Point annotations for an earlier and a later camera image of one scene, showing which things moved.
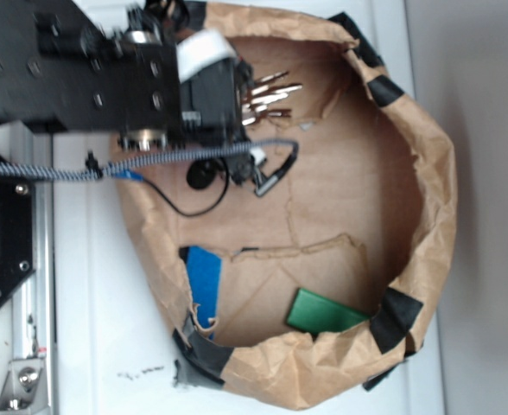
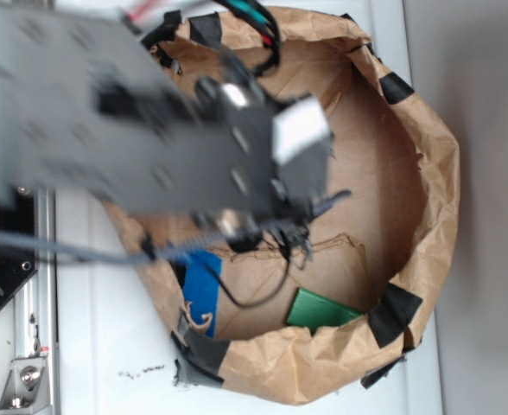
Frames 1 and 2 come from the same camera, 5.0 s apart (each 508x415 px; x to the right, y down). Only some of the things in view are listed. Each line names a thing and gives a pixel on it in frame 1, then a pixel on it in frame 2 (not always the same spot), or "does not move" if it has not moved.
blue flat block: (204, 273) does not move
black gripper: (211, 112) → (301, 188)
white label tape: (201, 50) → (297, 128)
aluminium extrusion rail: (33, 306) does not move
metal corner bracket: (24, 386) does not move
